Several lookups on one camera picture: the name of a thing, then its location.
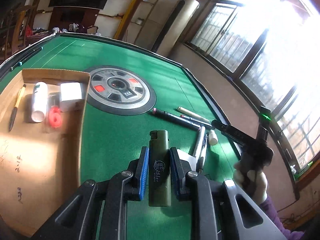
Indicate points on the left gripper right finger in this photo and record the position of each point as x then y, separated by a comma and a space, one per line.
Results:
179, 169

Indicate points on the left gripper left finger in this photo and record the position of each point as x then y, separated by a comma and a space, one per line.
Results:
139, 167

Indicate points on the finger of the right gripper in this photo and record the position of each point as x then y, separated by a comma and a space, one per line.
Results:
229, 131

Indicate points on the small silver grey box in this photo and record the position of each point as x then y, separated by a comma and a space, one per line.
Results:
189, 158

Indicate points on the olive green lighter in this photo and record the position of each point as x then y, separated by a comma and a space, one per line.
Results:
159, 169

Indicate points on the small white glue bottle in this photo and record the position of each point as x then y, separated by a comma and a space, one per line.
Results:
212, 138

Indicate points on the black clear ballpoint pen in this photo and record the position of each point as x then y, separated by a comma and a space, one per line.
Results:
202, 158

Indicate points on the white marker pen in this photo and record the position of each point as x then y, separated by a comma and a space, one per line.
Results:
199, 142

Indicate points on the cream coloured pen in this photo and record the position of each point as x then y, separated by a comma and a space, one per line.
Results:
191, 114

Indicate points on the black marker pink cap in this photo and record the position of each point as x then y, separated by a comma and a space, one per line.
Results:
175, 119

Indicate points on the white cylindrical bottle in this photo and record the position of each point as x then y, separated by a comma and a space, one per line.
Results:
39, 102

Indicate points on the yellow black pen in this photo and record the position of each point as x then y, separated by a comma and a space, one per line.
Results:
15, 108

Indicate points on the black marker red end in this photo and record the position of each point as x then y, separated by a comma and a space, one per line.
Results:
201, 123

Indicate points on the right hand white glove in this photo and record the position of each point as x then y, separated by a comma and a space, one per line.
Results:
258, 179

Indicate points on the round mahjong table control panel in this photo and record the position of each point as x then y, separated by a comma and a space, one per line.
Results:
119, 91

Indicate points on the cardboard box tray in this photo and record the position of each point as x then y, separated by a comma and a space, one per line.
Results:
39, 170

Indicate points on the white power adapter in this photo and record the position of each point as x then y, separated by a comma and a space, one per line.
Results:
71, 97

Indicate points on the white floor air conditioner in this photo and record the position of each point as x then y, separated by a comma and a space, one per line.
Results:
174, 26

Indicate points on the black teal tipped rod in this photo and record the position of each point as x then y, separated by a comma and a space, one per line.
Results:
36, 50
22, 61

